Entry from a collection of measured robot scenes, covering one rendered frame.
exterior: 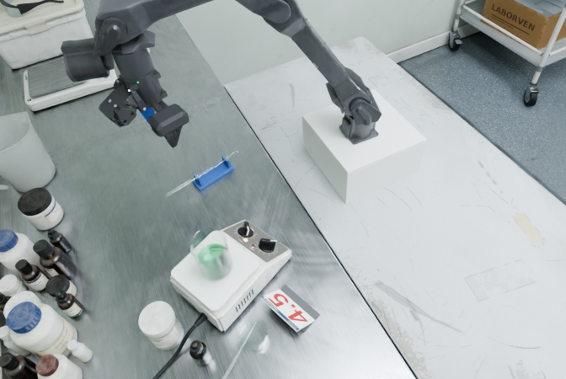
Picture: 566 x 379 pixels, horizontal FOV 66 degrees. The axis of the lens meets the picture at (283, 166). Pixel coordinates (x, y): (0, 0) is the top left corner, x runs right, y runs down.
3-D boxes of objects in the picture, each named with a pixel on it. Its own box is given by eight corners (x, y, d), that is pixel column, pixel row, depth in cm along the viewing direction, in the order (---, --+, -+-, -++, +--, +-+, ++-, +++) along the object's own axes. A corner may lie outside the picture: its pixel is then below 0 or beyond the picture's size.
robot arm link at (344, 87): (275, -35, 70) (245, -10, 72) (283, -14, 65) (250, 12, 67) (366, 84, 91) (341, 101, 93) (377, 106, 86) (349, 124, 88)
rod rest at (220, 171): (226, 162, 107) (224, 152, 104) (235, 169, 105) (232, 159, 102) (192, 184, 103) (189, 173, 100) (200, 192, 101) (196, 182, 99)
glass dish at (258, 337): (274, 330, 79) (273, 325, 77) (258, 358, 76) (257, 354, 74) (248, 317, 81) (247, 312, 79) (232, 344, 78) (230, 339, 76)
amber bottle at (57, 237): (74, 245, 94) (59, 227, 89) (65, 255, 92) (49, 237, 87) (64, 241, 95) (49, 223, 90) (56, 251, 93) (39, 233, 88)
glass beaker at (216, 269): (227, 288, 76) (218, 264, 69) (194, 280, 77) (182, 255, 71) (241, 253, 80) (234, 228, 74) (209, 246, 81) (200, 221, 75)
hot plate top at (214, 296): (216, 230, 84) (215, 227, 84) (262, 264, 79) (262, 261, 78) (168, 275, 79) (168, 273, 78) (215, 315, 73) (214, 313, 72)
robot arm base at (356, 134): (363, 117, 98) (365, 96, 94) (379, 136, 94) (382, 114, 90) (336, 127, 97) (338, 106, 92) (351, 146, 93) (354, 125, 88)
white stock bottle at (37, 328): (29, 358, 79) (-13, 331, 69) (54, 320, 83) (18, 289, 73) (62, 369, 77) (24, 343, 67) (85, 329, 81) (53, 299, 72)
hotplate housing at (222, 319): (246, 225, 94) (241, 203, 88) (293, 257, 88) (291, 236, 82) (168, 302, 84) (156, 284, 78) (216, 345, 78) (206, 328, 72)
